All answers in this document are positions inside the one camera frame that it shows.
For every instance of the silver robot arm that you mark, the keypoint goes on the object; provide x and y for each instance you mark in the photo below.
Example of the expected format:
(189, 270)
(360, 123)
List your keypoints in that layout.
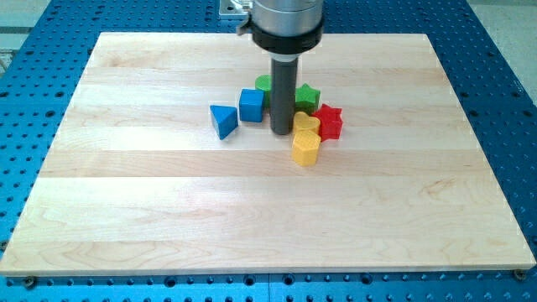
(284, 28)

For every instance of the blue cube block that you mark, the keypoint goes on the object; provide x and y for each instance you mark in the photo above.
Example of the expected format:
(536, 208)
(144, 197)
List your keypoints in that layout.
(251, 105)

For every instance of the blue triangle block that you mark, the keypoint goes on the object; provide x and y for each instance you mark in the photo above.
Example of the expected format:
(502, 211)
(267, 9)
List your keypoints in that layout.
(224, 120)

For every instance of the yellow hexagon block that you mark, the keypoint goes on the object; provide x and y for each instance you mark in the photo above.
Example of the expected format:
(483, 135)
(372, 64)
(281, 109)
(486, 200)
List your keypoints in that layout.
(305, 148)

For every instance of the yellow heart block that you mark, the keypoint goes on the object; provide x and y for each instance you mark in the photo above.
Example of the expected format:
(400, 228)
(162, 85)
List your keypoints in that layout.
(304, 122)

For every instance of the green star block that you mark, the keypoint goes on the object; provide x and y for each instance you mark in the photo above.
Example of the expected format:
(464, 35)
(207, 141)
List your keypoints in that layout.
(307, 99)

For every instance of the green cylinder block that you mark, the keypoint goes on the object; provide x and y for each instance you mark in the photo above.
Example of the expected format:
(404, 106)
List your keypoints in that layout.
(263, 83)

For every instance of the red star block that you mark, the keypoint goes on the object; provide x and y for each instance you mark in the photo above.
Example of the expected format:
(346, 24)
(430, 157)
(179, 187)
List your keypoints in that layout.
(331, 122)

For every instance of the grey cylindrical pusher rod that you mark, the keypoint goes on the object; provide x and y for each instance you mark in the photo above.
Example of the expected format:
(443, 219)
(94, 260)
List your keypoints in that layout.
(282, 95)

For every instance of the wooden board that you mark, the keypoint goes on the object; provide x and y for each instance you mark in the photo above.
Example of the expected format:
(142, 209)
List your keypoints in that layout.
(137, 182)

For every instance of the left board clamp screw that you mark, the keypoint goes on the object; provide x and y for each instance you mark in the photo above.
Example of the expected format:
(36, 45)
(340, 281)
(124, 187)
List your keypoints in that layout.
(29, 282)

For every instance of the board clamp screw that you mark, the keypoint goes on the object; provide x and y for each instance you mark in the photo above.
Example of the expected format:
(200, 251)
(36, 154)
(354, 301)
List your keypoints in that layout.
(29, 282)
(519, 275)

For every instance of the right board clamp screw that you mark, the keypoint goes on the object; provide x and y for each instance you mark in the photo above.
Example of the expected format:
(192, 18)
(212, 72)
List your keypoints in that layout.
(519, 275)

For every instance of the silver metal bracket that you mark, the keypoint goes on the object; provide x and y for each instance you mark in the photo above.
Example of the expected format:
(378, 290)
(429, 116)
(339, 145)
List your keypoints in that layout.
(234, 8)

